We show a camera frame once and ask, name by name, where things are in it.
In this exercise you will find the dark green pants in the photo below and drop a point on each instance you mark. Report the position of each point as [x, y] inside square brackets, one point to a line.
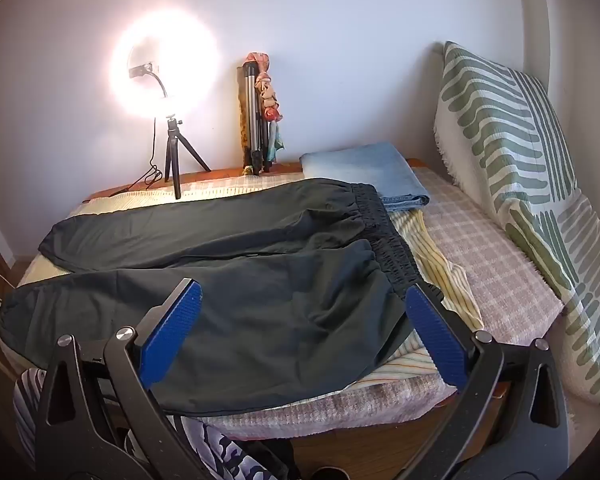
[255, 270]

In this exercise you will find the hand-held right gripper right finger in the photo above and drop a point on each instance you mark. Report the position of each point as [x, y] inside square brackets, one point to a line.
[437, 335]

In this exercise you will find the pink checked blanket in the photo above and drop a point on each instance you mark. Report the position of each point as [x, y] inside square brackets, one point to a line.
[495, 260]

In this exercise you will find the brown wooden board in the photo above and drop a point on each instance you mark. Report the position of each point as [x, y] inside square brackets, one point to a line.
[241, 125]

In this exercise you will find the yellow striped cloth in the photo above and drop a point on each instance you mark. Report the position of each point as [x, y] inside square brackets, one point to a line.
[445, 270]

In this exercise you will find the folded light blue jeans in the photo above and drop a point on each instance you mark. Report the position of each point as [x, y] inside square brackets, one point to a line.
[360, 170]

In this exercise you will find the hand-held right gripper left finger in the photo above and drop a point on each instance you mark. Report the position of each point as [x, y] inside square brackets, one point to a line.
[172, 335]

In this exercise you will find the green patterned white pillow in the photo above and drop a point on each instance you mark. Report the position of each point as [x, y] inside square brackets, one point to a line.
[485, 125]

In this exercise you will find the wooden bed frame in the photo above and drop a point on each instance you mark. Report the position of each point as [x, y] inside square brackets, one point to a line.
[380, 440]

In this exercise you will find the folded silver tripod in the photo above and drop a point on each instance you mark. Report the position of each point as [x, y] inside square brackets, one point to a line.
[251, 110]

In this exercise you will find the folded tripod with scarf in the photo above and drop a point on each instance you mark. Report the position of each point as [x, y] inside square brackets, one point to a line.
[267, 90]

